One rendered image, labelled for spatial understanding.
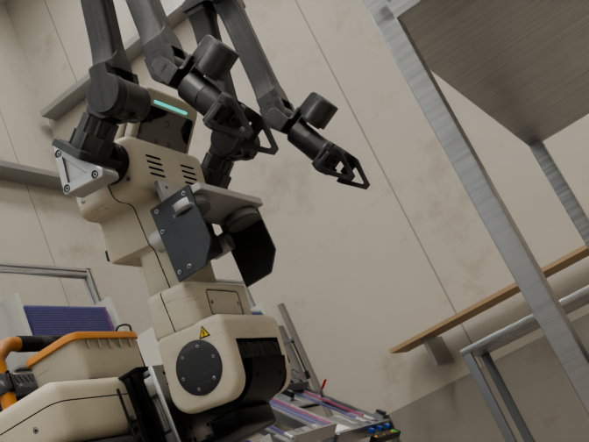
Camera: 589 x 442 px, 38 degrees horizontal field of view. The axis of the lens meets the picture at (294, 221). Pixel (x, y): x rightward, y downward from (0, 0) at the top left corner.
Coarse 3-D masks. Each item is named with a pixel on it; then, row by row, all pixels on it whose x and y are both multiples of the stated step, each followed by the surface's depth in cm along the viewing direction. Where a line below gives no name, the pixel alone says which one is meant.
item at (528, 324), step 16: (576, 304) 391; (528, 320) 377; (496, 336) 382; (512, 336) 399; (464, 352) 386; (480, 352) 403; (496, 368) 421; (480, 384) 382; (496, 384) 419; (512, 400) 415; (496, 416) 377; (512, 416) 414; (512, 432) 375; (528, 432) 410
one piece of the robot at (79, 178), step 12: (60, 156) 166; (72, 156) 165; (60, 168) 166; (72, 168) 165; (84, 168) 163; (96, 168) 162; (108, 168) 164; (72, 180) 165; (84, 180) 163; (96, 180) 162; (108, 180) 164; (72, 192) 164; (84, 192) 166
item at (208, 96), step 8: (208, 88) 153; (216, 88) 154; (200, 96) 152; (208, 96) 152; (216, 96) 152; (224, 96) 148; (200, 104) 153; (208, 104) 151; (200, 112) 154; (208, 112) 148; (232, 112) 152; (232, 120) 153; (232, 128) 156; (232, 136) 156
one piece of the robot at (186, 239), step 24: (168, 192) 172; (192, 192) 165; (216, 192) 170; (168, 216) 167; (192, 216) 164; (216, 216) 181; (240, 216) 182; (168, 240) 166; (192, 240) 164; (216, 240) 182; (240, 240) 188; (264, 240) 186; (192, 264) 163; (240, 264) 188; (264, 264) 185
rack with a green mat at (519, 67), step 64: (384, 0) 116; (448, 0) 116; (512, 0) 124; (576, 0) 133; (448, 64) 135; (512, 64) 146; (576, 64) 158; (448, 128) 110; (512, 128) 176; (512, 256) 104; (576, 384) 99
